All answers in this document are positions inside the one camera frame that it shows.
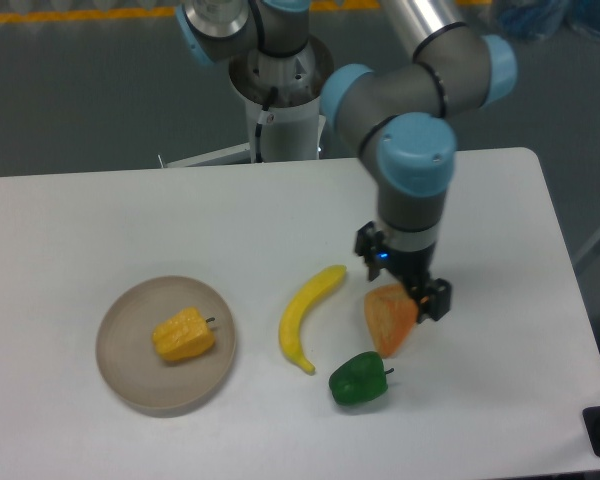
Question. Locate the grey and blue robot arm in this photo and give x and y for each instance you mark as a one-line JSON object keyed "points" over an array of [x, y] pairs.
{"points": [[395, 124]]}

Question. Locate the beige round plate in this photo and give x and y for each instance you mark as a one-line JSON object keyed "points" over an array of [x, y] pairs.
{"points": [[136, 374]]}

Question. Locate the green bell pepper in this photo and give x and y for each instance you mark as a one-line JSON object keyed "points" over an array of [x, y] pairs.
{"points": [[359, 380]]}

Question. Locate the yellow bell pepper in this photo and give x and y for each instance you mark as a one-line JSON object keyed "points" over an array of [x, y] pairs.
{"points": [[185, 335]]}

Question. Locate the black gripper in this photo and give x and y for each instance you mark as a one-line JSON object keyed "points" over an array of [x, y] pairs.
{"points": [[410, 268]]}

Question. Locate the orange fruit wedge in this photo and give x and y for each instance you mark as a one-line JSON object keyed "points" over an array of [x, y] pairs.
{"points": [[390, 316]]}

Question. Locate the blue plastic bag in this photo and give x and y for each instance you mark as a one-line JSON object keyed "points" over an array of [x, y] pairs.
{"points": [[539, 20]]}

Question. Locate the yellow banana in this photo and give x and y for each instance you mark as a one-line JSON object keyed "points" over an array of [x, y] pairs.
{"points": [[308, 296]]}

